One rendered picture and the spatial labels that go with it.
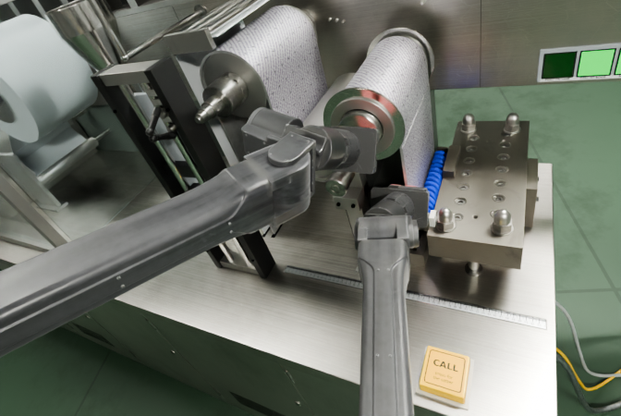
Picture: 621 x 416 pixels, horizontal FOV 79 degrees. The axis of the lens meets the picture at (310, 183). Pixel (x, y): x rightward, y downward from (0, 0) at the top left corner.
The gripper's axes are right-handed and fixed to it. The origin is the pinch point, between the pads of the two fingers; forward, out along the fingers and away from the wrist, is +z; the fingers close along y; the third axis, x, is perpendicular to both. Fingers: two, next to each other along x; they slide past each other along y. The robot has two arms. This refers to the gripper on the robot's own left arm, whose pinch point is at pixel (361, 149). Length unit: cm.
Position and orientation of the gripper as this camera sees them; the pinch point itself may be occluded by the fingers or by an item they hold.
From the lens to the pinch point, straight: 64.2
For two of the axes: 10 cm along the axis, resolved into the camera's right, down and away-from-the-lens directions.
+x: 0.7, -9.9, -1.1
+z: 4.5, -0.7, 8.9
